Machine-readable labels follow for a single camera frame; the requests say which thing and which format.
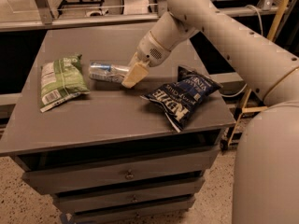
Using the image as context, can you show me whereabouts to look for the white cable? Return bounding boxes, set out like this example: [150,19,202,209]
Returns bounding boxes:
[220,5,263,98]

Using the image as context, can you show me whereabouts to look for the green jalapeno chip bag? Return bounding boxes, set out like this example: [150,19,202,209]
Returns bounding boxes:
[40,54,90,113]

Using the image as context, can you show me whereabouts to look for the silver blue redbull can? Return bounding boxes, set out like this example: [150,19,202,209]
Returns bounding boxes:
[89,63,129,83]

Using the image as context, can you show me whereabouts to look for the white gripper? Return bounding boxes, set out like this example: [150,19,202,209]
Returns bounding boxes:
[121,31,170,89]

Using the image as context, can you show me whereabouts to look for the grey metal railing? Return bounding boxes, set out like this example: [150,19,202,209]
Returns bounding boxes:
[0,0,299,34]

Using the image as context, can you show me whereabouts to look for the grey drawer cabinet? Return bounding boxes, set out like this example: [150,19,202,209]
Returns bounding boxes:
[0,21,236,224]

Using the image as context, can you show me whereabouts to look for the middle grey drawer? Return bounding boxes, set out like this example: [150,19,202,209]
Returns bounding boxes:
[53,176,205,213]

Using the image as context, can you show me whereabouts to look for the bottom grey drawer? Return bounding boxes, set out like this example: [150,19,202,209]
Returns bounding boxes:
[73,195,195,224]

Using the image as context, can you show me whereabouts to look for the grey drawer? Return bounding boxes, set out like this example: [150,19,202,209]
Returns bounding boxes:
[73,195,195,224]
[22,146,220,194]
[53,176,205,213]

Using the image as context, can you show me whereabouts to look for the dark blue kettle chip bag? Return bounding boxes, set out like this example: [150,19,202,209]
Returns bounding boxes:
[141,66,221,133]

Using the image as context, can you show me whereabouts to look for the top grey drawer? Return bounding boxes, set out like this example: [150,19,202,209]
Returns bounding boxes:
[22,146,220,194]

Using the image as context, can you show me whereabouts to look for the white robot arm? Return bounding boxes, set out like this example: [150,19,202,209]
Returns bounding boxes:
[122,0,299,224]

